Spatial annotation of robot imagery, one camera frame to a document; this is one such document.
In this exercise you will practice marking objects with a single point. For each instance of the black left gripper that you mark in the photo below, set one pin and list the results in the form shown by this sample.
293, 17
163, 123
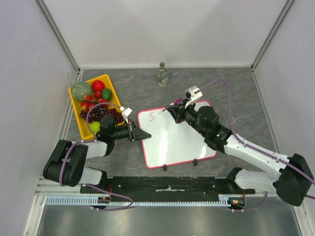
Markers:
135, 133

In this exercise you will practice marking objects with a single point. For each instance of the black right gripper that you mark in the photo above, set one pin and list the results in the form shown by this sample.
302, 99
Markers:
179, 112

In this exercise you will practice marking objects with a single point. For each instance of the pink framed whiteboard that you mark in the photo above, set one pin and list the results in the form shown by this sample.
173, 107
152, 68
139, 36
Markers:
170, 143

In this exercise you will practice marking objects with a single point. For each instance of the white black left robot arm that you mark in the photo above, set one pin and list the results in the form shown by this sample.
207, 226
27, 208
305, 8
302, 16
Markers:
66, 164

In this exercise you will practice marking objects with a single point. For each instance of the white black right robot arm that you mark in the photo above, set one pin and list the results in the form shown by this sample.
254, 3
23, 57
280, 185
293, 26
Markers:
290, 177

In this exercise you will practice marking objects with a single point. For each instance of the clear glass soda bottle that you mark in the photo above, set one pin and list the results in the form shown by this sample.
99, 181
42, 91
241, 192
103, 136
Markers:
162, 75

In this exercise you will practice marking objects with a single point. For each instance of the light green apple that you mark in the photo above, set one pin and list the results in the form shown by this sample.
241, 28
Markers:
95, 126

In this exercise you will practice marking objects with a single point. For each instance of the purple grape bunch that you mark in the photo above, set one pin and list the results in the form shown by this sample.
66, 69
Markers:
102, 111

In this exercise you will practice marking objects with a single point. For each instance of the green lime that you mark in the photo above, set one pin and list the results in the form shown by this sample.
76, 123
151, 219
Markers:
106, 94

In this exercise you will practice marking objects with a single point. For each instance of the yellow plastic bin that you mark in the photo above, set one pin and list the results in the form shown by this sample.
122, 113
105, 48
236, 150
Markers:
89, 110

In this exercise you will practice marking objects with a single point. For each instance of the red strawberry cluster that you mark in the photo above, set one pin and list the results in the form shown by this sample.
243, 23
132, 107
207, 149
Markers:
90, 100

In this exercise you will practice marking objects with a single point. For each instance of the red apple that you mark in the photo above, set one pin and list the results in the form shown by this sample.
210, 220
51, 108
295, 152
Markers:
98, 85

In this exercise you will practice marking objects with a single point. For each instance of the green netted melon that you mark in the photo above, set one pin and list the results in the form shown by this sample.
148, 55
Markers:
80, 89

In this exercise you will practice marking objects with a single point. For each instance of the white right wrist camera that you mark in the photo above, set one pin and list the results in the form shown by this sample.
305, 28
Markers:
193, 94

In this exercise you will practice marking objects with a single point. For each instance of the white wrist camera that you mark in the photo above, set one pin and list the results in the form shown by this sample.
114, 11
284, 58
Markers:
193, 94
125, 112

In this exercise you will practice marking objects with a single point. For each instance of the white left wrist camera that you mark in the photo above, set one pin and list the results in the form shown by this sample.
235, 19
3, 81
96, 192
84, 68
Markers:
125, 112

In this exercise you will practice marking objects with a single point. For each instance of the white cable duct rail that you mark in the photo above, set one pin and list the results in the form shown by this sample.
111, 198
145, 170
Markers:
99, 202

